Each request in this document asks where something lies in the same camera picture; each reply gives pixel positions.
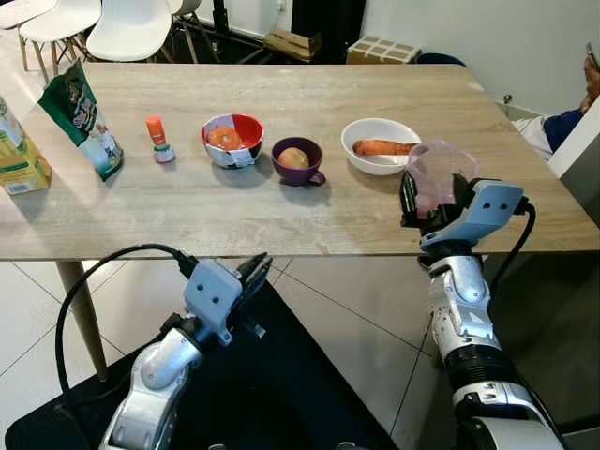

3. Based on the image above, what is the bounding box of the seated person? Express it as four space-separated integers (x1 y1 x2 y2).
513 42 600 160

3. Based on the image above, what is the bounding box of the white plastic chair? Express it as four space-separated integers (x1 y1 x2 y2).
0 0 59 34
19 0 102 83
86 0 174 65

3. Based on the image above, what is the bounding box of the round brown potato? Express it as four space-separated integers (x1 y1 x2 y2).
279 147 310 170

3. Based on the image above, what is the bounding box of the green snack bag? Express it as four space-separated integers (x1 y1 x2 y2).
37 61 125 182

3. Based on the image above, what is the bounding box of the black cabinet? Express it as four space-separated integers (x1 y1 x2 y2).
291 0 367 53

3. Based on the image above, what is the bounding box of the orange fruit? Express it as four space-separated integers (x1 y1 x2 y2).
208 127 243 151

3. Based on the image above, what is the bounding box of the flat brown cardboard box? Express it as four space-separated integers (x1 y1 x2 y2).
264 28 323 63

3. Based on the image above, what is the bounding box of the black floor mat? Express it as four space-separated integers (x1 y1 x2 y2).
5 279 399 450

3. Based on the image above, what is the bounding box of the white checked cardboard box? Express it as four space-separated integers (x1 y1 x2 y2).
347 36 423 66

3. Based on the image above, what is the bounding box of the small orange capped bottle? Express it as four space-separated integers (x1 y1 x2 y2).
145 115 176 164

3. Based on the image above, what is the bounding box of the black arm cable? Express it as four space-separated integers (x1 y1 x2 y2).
487 202 537 292
54 244 198 450

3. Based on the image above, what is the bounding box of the white cabinet panel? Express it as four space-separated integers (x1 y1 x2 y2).
548 101 600 181

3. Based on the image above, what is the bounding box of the red white patterned bowl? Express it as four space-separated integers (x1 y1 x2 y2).
201 113 265 170

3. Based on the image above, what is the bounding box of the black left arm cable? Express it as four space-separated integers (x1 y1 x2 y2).
54 244 198 450

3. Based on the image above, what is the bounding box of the yellow juice carton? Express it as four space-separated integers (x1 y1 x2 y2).
0 94 53 196

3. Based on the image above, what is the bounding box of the dark blue round object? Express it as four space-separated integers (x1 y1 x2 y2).
416 52 467 68

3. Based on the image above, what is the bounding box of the orange carrot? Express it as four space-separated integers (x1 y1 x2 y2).
352 140 419 158

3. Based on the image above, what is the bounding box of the wooden table leg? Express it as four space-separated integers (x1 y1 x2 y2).
54 261 111 381

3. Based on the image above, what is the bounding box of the clear purple measuring cup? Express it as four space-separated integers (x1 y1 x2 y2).
406 141 481 218

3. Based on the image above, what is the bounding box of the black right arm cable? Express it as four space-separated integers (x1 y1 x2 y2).
487 202 537 292

